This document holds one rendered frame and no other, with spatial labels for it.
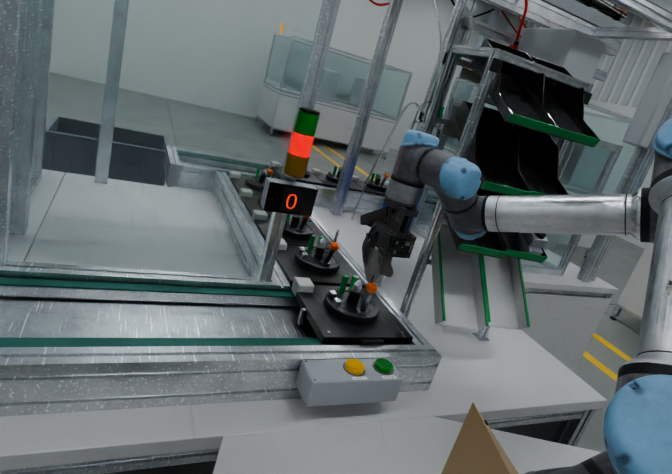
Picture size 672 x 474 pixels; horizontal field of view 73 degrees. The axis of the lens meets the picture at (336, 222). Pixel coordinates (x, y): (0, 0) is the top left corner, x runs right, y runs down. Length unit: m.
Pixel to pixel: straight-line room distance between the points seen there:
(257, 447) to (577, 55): 1.95
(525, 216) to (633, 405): 0.46
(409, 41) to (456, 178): 12.17
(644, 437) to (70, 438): 0.79
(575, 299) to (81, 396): 2.24
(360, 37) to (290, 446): 11.79
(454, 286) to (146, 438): 0.81
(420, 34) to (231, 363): 12.52
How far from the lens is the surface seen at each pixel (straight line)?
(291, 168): 1.06
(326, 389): 0.94
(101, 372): 0.90
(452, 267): 1.29
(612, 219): 0.93
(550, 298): 2.48
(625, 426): 0.59
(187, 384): 0.93
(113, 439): 0.90
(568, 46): 2.25
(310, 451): 0.93
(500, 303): 1.37
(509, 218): 0.96
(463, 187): 0.89
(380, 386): 0.99
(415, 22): 13.06
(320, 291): 1.21
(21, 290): 1.13
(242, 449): 0.91
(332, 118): 10.06
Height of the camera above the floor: 1.50
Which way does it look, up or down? 17 degrees down
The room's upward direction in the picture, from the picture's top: 16 degrees clockwise
